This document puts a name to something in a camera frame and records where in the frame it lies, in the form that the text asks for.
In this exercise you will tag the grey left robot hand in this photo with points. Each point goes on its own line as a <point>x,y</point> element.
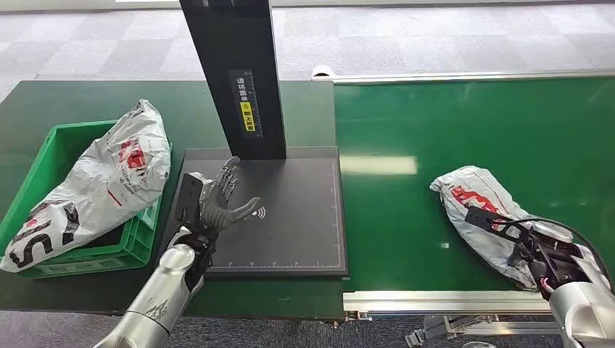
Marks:
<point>221,213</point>

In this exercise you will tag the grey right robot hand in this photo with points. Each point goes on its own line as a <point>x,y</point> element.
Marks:
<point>552,231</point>

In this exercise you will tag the grey red-print poly mailer package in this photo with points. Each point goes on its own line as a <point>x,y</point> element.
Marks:
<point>468,192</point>

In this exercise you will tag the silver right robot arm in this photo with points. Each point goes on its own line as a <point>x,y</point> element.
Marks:
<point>586,312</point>

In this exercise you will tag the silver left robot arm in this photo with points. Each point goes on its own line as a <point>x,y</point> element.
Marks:
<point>158,298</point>

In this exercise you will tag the large white black-lettered poly package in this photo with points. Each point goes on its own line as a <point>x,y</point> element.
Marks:
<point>101,182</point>

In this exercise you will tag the green conveyor belt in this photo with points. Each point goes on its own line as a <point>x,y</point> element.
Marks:
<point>480,120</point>

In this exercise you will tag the white conveyor roller end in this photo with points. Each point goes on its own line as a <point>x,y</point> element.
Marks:
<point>323,71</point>

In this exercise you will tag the black scanner base platform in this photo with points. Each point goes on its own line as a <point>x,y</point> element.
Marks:
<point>298,216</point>

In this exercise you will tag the yellow warning label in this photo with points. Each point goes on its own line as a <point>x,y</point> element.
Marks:
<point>247,116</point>

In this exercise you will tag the black scanner column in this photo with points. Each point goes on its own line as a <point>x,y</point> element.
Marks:
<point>230,48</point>

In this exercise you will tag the green plastic crate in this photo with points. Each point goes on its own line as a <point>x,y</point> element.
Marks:
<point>62,144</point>

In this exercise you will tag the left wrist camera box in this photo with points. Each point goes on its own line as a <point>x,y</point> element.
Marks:
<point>188,194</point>

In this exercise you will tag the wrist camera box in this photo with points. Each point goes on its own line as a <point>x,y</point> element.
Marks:
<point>188,194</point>
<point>480,217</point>

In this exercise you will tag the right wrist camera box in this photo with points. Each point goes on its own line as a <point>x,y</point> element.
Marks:
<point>480,217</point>

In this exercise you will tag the aluminium conveyor side rail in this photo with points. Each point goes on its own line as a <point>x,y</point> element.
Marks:
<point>432,302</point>
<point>456,77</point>

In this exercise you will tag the metal mounting bracket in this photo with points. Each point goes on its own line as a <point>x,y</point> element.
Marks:
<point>358,316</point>

